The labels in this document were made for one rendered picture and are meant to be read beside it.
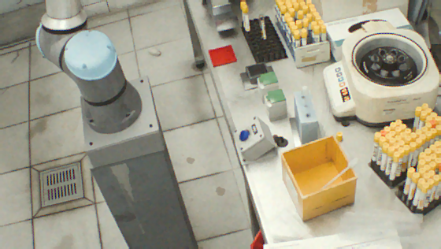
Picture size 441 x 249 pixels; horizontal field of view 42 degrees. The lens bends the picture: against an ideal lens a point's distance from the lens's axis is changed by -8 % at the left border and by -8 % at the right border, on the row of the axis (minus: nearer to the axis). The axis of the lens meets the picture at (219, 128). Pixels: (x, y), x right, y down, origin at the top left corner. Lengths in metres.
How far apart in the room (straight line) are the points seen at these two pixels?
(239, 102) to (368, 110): 0.35
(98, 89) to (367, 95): 0.63
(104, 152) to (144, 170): 0.14
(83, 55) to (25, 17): 2.06
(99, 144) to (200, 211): 1.04
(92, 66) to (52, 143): 1.55
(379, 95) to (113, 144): 0.65
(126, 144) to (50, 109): 1.59
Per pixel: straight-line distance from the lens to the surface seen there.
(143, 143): 1.49
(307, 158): 1.40
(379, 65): 1.55
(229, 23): 1.77
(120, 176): 1.58
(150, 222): 1.77
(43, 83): 3.20
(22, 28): 3.46
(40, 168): 2.81
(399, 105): 1.48
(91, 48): 1.38
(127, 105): 1.47
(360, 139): 1.50
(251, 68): 1.64
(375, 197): 1.40
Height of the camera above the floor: 2.03
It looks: 49 degrees down
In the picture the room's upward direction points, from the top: 11 degrees counter-clockwise
